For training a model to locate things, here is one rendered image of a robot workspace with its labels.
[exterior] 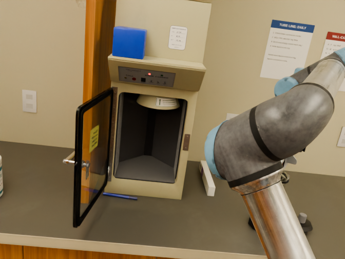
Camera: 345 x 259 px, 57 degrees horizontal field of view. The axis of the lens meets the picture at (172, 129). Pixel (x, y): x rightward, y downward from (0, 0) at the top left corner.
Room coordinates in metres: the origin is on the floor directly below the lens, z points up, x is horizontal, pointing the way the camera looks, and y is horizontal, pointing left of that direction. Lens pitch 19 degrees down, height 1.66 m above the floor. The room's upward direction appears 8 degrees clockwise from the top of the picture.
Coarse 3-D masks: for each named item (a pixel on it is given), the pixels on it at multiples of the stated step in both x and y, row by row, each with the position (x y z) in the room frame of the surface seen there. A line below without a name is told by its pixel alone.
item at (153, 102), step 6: (144, 96) 1.20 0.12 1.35; (150, 96) 1.19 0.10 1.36; (156, 96) 1.19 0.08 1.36; (138, 102) 1.21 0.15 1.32; (144, 102) 1.19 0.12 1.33; (150, 102) 1.18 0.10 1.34; (156, 102) 1.18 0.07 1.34; (162, 102) 1.18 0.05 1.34; (168, 102) 1.19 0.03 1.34; (174, 102) 1.21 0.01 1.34; (156, 108) 1.17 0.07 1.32; (162, 108) 1.17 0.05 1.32; (168, 108) 1.18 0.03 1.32; (174, 108) 1.20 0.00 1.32
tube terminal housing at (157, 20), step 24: (120, 0) 1.14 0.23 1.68; (144, 0) 1.15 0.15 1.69; (168, 0) 1.16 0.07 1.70; (120, 24) 1.15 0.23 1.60; (144, 24) 1.15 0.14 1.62; (168, 24) 1.16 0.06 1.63; (192, 24) 1.16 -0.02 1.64; (192, 48) 1.16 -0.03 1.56; (168, 96) 1.16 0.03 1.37; (192, 96) 1.17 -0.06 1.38; (192, 120) 1.17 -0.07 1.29; (120, 192) 1.15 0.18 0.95; (144, 192) 1.16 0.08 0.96; (168, 192) 1.16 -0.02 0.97
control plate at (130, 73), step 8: (120, 72) 1.08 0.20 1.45; (128, 72) 1.08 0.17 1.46; (136, 72) 1.07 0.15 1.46; (144, 72) 1.07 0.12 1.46; (152, 72) 1.07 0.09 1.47; (160, 72) 1.07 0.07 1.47; (168, 72) 1.07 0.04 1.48; (120, 80) 1.11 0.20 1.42; (128, 80) 1.11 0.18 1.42; (136, 80) 1.11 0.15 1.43; (152, 80) 1.10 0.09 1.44; (160, 80) 1.10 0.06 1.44; (168, 80) 1.10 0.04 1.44
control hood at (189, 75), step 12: (108, 60) 1.04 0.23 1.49; (120, 60) 1.03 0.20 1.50; (132, 60) 1.03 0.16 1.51; (144, 60) 1.04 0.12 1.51; (156, 60) 1.08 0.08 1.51; (168, 60) 1.12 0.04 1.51; (180, 72) 1.06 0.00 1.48; (192, 72) 1.06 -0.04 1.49; (204, 72) 1.06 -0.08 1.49; (144, 84) 1.12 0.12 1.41; (180, 84) 1.11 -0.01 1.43; (192, 84) 1.11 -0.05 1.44
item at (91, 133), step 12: (96, 96) 0.97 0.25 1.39; (108, 96) 1.08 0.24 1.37; (96, 108) 0.96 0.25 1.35; (108, 108) 1.09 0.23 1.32; (84, 120) 0.87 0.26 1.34; (96, 120) 0.97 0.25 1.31; (108, 120) 1.09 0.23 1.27; (84, 132) 0.87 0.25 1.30; (96, 132) 0.97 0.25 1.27; (108, 132) 1.10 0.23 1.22; (84, 144) 0.87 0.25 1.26; (96, 144) 0.98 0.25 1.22; (84, 156) 0.88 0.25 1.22; (96, 156) 0.98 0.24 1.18; (84, 168) 0.88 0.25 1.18; (96, 168) 0.99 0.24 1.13; (84, 180) 0.89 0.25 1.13; (96, 180) 1.00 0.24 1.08; (84, 192) 0.89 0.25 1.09; (96, 192) 1.00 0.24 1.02; (84, 204) 0.89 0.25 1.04
